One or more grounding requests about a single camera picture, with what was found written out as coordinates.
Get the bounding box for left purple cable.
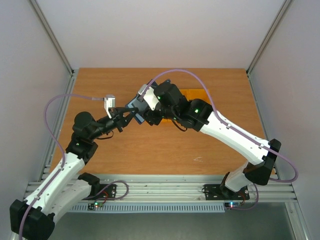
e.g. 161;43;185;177
18;93;107;240

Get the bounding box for blue card holder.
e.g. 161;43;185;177
125;79;172;125

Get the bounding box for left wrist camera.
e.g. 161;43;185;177
103;94;116;119

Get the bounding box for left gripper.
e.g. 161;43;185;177
89;106;139;141

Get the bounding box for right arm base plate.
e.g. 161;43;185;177
201;184;250;201

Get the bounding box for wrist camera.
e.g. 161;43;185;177
138;84;160;111
103;94;116;119

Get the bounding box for right yellow bin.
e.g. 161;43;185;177
194;89;211;104

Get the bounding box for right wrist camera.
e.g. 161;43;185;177
138;84;160;111

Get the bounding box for left circuit board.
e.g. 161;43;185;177
87;202;104;211

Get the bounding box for circuit board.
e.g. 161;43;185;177
87;202;104;211
224;201;244;210

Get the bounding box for aluminium rail base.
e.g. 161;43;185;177
22;173;298;204

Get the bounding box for aluminium frame post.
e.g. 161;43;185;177
27;0;76;76
246;0;296;76

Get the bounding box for middle yellow bin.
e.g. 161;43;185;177
180;89;199;101

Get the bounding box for grey slotted cable duct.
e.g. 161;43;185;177
69;202;225;214

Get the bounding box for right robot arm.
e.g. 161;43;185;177
138;80;281;199

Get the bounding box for right circuit board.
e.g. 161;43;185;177
224;201;244;210

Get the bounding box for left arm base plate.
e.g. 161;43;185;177
84;184;117;200

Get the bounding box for left yellow bin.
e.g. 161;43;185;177
161;118;172;123

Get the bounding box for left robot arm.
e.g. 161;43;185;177
9;107;139;240

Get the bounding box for right aluminium frame post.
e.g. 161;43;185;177
246;0;296;76

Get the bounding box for left aluminium frame post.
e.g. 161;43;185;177
27;0;76;76

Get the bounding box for yellow bin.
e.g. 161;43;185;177
180;89;199;101
161;118;172;123
194;89;211;104

